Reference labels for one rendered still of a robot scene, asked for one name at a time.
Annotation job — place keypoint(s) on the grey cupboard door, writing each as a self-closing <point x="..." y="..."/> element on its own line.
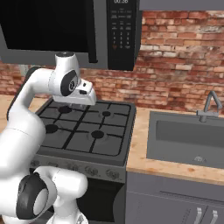
<point x="220" y="215"/>
<point x="157" y="210"/>

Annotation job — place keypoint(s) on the dark oven door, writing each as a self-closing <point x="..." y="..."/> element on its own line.
<point x="102" y="201"/>

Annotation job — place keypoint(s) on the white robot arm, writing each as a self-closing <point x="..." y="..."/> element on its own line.
<point x="20" y="137"/>

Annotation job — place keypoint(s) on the black and grey microwave oven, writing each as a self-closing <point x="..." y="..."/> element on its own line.
<point x="99" y="32"/>

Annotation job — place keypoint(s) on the grey sink basin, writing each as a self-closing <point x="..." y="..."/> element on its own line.
<point x="186" y="140"/>

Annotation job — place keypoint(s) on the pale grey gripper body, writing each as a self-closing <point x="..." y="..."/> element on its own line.
<point x="78" y="98"/>

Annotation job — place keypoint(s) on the grey stove with gas hob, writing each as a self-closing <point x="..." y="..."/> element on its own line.
<point x="96" y="145"/>

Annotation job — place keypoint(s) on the grey metal tap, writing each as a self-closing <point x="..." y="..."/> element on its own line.
<point x="207" y="108"/>

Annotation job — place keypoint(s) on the grey stove knob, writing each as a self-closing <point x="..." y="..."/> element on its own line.
<point x="113" y="174"/>
<point x="91" y="170"/>
<point x="34" y="163"/>
<point x="72" y="167"/>

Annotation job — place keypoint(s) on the grey wall cupboard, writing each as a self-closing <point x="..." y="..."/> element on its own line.
<point x="180" y="4"/>

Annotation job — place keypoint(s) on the grey drawer front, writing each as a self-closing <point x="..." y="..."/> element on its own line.
<point x="145" y="183"/>

